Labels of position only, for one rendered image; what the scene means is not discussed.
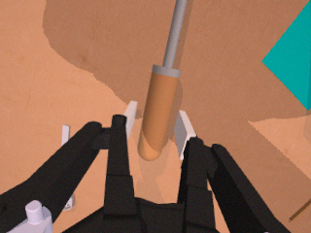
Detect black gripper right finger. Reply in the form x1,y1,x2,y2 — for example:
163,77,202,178
174,110,292,233

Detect grey spoon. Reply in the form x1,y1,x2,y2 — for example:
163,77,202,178
61,124,74,211

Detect steel hook with wooden handle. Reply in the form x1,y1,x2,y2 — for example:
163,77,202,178
137,0,188,161

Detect teal square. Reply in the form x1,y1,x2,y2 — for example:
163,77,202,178
262,0,311,111

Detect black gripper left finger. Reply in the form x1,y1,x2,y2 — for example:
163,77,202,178
0,101,141,233

